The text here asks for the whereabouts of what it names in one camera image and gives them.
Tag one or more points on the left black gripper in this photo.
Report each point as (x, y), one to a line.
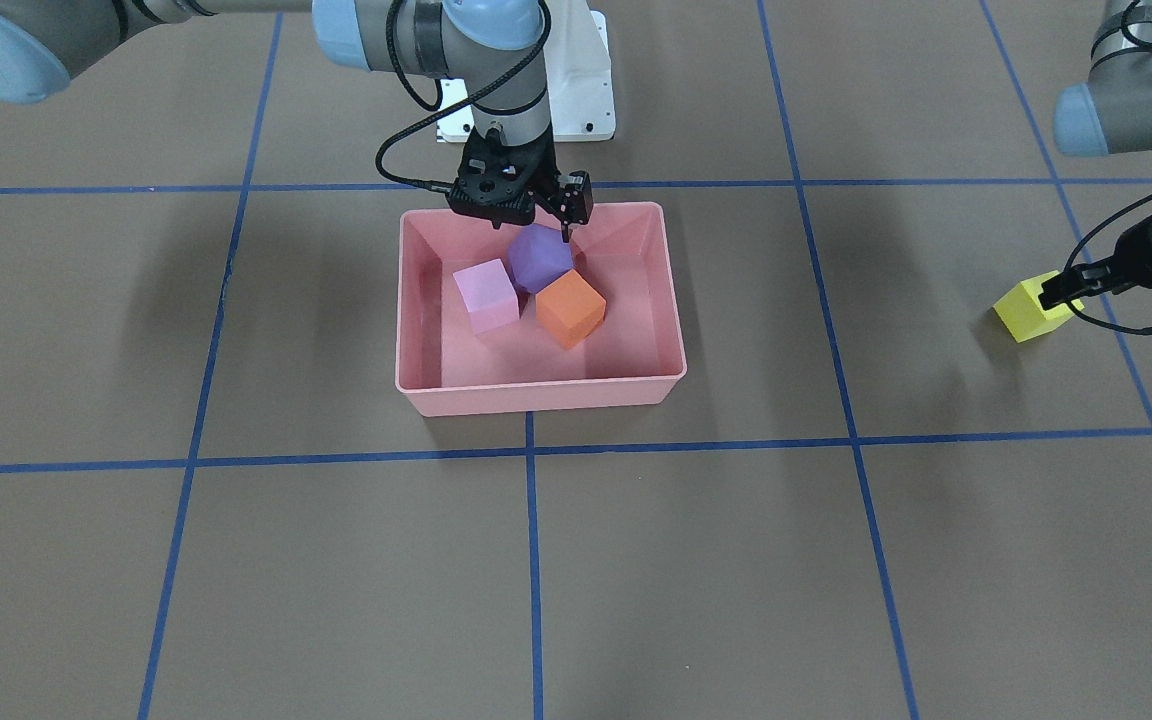
(1143, 257)

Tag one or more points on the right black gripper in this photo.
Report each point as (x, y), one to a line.
(575, 197)

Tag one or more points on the purple foam block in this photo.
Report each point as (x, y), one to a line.
(537, 257)

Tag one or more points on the yellow foam block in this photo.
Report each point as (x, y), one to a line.
(1022, 313)

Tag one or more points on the orange foam block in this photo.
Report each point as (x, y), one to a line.
(570, 309)

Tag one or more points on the pink foam block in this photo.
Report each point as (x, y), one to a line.
(487, 291)

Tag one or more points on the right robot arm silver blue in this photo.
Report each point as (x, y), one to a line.
(170, 67)

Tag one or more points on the pink plastic bin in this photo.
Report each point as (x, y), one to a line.
(445, 368)

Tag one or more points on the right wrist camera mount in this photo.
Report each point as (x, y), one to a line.
(575, 198)

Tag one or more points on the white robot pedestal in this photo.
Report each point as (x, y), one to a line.
(567, 85)

